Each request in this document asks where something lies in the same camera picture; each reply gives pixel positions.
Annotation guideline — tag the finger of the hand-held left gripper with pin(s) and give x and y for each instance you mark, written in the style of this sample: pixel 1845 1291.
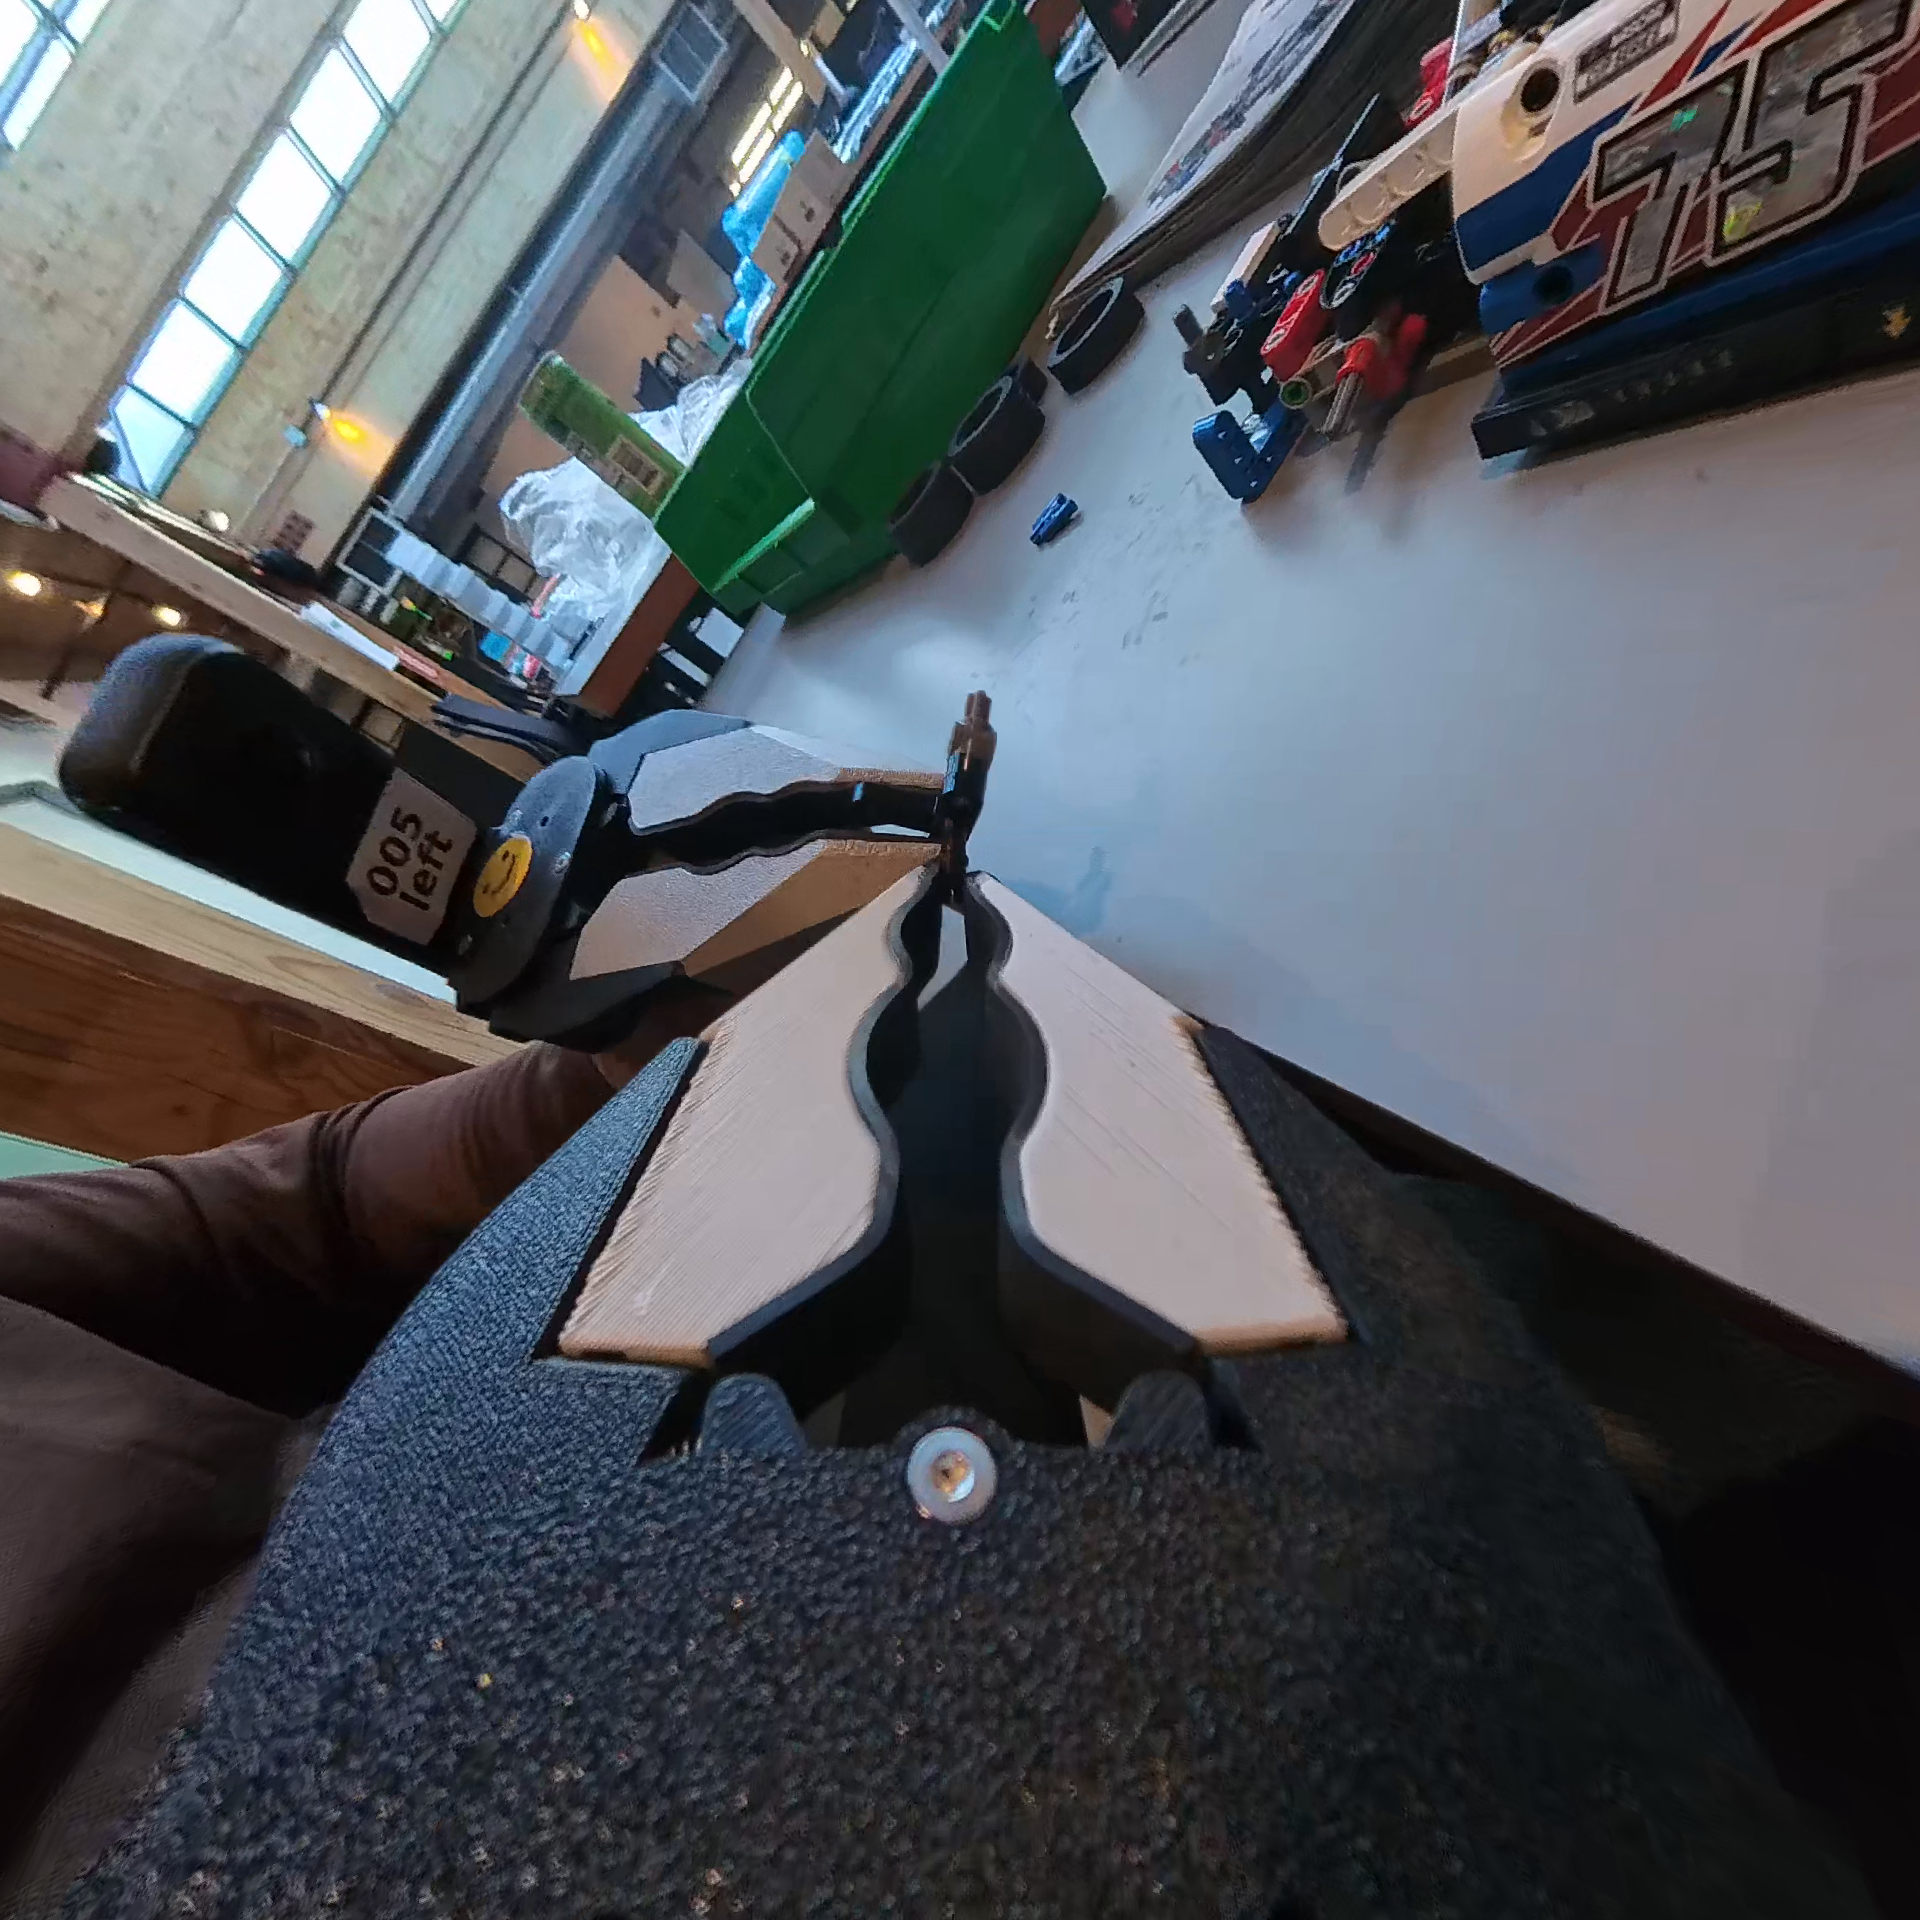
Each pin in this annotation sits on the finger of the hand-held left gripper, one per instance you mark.
pixel 735 780
pixel 705 916

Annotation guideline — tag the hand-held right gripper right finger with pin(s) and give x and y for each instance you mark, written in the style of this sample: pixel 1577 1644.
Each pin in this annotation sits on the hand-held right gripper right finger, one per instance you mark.
pixel 1170 1184

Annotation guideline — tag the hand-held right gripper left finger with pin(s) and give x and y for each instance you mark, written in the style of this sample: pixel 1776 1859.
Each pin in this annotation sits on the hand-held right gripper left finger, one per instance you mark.
pixel 721 1201

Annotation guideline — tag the black angled brick beam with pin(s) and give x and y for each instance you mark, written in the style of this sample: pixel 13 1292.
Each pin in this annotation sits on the black angled brick beam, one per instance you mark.
pixel 951 887
pixel 960 809

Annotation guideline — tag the green plastic bin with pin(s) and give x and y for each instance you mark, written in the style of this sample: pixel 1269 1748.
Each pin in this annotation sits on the green plastic bin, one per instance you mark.
pixel 902 345

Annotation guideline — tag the brick model race car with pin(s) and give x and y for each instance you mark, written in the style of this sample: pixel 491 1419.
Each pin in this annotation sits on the brick model race car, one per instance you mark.
pixel 1651 150

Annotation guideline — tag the grey desk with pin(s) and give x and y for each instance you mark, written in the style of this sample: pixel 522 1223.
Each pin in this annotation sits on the grey desk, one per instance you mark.
pixel 1349 750

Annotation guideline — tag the wooden cabinet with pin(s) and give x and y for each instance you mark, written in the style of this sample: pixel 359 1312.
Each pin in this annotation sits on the wooden cabinet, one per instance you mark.
pixel 181 1037

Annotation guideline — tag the clear plastic bag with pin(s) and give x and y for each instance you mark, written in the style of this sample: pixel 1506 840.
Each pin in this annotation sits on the clear plastic bag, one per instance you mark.
pixel 585 525

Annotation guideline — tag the black rubber tyre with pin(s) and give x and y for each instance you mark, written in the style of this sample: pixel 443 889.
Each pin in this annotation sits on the black rubber tyre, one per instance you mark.
pixel 931 518
pixel 998 441
pixel 1031 382
pixel 1103 353

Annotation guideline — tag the green drink can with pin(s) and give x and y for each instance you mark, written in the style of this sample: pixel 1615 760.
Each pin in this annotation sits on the green drink can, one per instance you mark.
pixel 600 422

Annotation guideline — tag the open instruction booklet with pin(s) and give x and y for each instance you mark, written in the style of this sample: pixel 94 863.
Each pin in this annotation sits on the open instruction booklet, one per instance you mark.
pixel 1277 107

